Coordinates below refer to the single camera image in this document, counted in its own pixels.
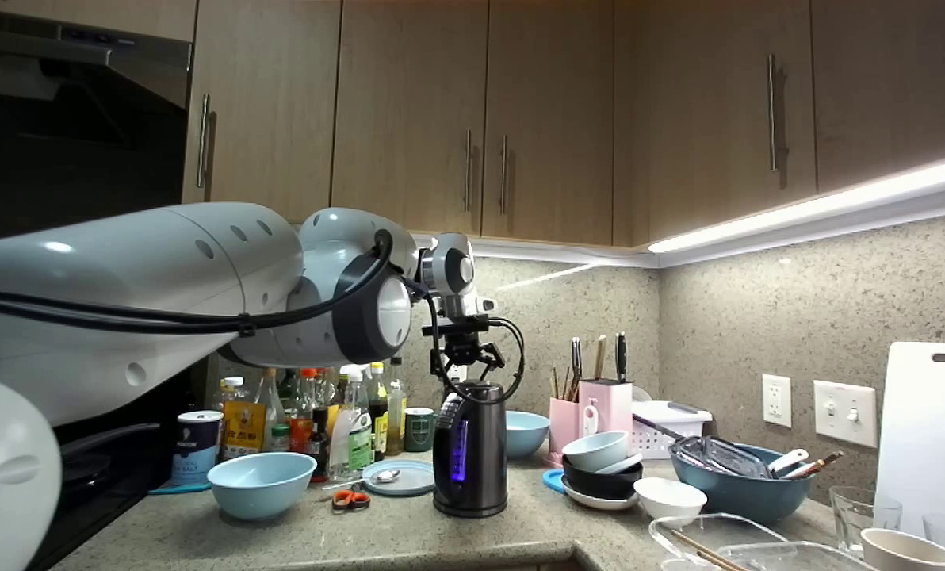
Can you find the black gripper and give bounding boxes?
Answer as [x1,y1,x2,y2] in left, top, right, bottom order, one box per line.
[426,315,505,372]

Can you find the black electric kettle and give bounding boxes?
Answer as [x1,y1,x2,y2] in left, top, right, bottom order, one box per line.
[432,381,506,518]

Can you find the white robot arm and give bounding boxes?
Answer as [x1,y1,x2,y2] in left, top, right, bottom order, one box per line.
[0,204,494,571]

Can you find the light blue bowl behind kettle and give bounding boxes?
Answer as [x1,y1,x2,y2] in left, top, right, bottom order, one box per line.
[505,409,548,458]

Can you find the green can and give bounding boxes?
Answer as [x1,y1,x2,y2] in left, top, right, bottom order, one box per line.
[401,406,434,452]

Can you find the spray bottle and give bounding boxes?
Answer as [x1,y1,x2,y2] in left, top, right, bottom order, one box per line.
[327,365,374,483]

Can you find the light blue plate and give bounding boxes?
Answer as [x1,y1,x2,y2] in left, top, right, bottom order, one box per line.
[360,458,434,498]

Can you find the pink knife block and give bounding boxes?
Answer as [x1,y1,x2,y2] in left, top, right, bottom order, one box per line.
[548,381,633,458]

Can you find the red cap sauce bottle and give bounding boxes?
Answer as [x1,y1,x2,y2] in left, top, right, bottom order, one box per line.
[287,369,318,452]

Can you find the stacked bowls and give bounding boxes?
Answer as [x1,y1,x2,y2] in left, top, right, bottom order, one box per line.
[558,430,644,510]

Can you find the orange scissors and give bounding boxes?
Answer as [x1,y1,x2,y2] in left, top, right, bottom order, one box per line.
[329,488,370,510]

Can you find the yellow label oil bottle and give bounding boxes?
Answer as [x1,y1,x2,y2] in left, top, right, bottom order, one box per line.
[217,378,267,457]

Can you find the light blue bowl front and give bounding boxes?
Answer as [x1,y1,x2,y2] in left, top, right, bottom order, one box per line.
[205,449,318,519]

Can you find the small white bowl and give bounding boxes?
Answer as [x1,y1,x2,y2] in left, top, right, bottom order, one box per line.
[633,480,706,522]

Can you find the blue salt canister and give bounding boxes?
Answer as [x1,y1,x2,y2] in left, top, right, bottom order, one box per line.
[170,409,222,484]

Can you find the glass baking dish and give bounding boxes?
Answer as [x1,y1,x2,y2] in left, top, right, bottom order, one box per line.
[646,513,872,571]

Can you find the large blue mixing bowl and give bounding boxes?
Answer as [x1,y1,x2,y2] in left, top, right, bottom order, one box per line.
[668,433,808,522]

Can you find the black stove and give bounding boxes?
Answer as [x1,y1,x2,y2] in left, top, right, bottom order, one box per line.
[25,369,205,571]

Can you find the drinking glass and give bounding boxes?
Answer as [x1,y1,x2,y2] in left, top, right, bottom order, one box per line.
[828,484,904,551]

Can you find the white cup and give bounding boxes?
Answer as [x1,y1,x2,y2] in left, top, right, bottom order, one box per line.
[863,527,945,571]

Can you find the white cutting board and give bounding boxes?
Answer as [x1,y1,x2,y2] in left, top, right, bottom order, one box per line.
[874,341,945,531]

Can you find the under-cabinet light strip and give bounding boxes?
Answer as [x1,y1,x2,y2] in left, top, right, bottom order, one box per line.
[471,158,945,269]

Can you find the wall outlet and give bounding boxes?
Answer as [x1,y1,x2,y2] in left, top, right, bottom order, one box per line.
[761,373,794,428]

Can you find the light switch plate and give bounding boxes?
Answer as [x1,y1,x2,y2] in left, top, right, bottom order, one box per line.
[816,381,877,446]

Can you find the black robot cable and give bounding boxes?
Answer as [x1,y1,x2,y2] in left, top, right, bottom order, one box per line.
[0,228,528,406]

